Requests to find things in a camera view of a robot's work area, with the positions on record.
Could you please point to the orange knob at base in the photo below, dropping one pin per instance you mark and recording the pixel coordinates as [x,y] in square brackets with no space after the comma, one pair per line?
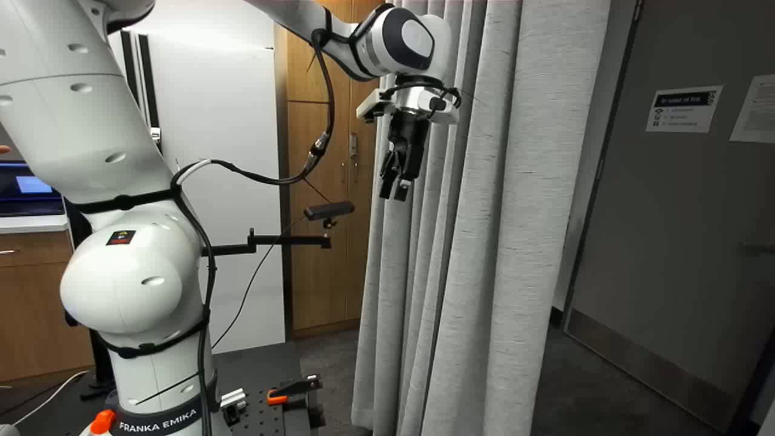
[103,423]

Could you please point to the small silver metal block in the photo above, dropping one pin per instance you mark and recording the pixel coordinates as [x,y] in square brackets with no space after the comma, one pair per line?
[232,397]

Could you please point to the black camera on boom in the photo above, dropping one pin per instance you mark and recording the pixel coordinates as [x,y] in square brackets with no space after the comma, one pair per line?
[329,208]

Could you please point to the white paper notice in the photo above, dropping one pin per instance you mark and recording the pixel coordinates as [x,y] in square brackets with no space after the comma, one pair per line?
[758,109]

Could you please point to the metal door lock plate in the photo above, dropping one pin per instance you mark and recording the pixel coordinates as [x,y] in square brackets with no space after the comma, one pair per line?
[353,149]

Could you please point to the grey fabric curtain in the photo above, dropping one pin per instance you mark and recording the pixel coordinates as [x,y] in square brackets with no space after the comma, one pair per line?
[484,244]

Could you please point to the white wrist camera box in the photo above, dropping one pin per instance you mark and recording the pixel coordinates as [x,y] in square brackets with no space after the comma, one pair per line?
[368,105]

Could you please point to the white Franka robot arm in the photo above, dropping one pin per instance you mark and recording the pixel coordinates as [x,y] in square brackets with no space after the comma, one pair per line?
[80,121]

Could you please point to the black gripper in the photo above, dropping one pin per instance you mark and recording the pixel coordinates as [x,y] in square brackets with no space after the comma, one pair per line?
[408,138]

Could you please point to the brown wooden door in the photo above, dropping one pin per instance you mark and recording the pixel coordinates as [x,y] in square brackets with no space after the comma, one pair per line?
[315,281]

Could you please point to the black vertical frame strips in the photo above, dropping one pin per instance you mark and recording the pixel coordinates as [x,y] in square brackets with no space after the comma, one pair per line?
[149,80]

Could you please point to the grey door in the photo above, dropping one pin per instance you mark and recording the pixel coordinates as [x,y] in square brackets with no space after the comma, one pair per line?
[685,244]

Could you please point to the device with blue screen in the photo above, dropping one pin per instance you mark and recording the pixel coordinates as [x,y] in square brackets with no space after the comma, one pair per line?
[28,189]

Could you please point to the sign with black header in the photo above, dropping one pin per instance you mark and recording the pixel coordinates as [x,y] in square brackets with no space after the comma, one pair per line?
[682,109]

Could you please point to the black boom rod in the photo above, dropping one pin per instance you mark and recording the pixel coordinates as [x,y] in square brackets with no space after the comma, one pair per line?
[282,241]

